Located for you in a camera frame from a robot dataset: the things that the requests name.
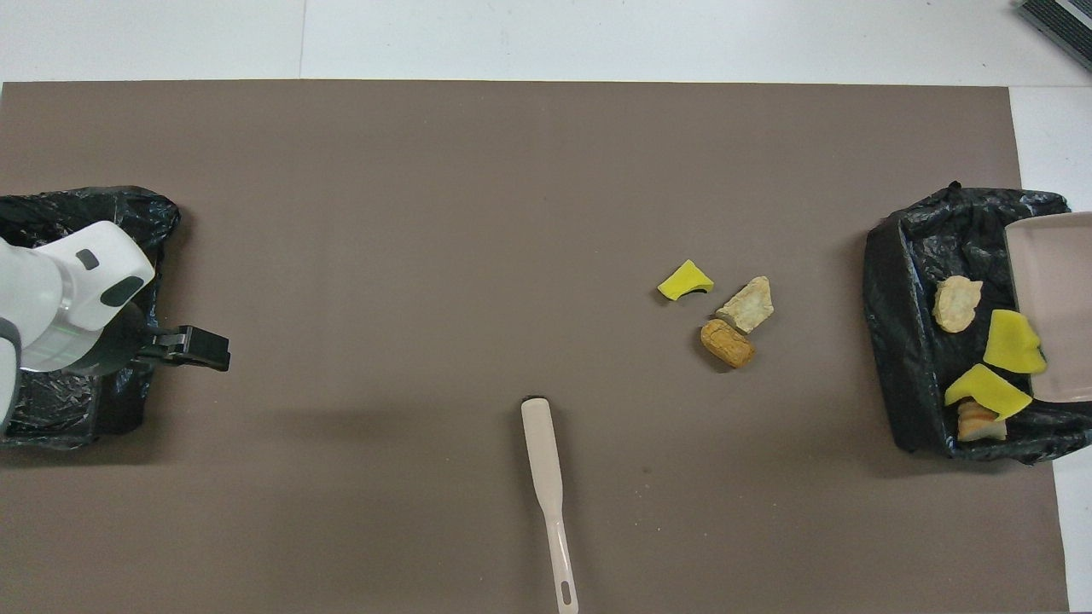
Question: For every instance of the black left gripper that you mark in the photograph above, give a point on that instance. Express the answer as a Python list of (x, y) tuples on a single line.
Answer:
[(124, 345)]

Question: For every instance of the beige hand brush black bristles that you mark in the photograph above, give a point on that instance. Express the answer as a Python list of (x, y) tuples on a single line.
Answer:
[(546, 469)]

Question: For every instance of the small yellow sponge wedge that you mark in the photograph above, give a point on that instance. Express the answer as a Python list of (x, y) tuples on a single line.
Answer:
[(682, 281)]

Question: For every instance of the brown cork-like piece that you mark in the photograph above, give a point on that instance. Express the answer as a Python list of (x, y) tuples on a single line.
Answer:
[(727, 343)]

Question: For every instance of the pale beige stone-like piece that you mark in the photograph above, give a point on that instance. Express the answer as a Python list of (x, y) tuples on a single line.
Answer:
[(748, 305)]

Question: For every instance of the rounded orange striped foam piece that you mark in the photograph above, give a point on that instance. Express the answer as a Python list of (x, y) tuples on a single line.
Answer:
[(957, 303)]

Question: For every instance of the wavy orange striped foam piece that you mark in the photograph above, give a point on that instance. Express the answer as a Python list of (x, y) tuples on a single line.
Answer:
[(977, 428)]

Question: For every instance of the green and yellow sponge piece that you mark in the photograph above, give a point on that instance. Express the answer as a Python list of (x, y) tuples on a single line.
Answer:
[(981, 388)]

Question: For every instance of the beige plastic dustpan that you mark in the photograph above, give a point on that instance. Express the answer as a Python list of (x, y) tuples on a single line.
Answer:
[(1058, 307)]

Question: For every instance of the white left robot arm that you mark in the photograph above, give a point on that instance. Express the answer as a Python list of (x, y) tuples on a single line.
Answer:
[(51, 290)]

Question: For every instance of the black bag lined bin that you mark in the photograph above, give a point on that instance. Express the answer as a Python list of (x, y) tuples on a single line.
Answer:
[(904, 341), (51, 409)]

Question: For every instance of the brown table mat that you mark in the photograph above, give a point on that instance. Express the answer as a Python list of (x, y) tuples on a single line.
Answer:
[(426, 213)]

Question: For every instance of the dark grey ribbed device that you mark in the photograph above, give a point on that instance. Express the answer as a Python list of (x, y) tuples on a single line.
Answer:
[(1066, 21)]

